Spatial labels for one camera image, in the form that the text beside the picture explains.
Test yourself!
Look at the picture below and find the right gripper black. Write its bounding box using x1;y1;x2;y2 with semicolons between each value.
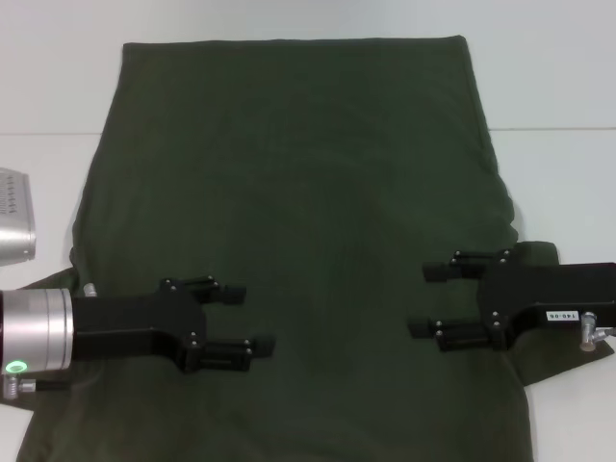
407;247;616;354

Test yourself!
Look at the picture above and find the left gripper cable with plug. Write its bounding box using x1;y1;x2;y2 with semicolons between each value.
2;373;69;402

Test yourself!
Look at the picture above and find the silver vented metal housing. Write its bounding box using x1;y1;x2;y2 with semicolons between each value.
0;167;39;268

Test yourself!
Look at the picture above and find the dark green t-shirt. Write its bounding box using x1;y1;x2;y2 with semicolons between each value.
13;34;616;462

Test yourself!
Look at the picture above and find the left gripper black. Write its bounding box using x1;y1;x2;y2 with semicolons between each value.
71;274;277;375

